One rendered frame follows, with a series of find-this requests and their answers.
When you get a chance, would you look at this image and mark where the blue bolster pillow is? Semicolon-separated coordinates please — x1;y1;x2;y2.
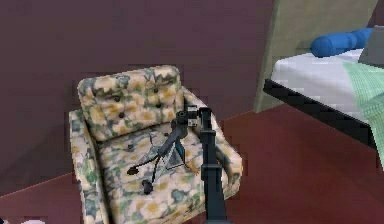
310;27;374;59

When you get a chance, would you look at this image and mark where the bed with beige headboard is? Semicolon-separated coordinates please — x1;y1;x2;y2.
253;0;384;152

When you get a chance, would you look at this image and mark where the grey pillow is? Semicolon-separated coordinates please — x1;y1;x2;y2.
358;24;384;70

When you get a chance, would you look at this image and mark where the green blanket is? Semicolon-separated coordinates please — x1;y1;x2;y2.
342;61;384;175

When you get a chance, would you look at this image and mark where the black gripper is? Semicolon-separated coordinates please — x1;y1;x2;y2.
126;109;192;197

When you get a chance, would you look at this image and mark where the floral beige armchair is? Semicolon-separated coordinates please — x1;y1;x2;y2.
68;64;244;224

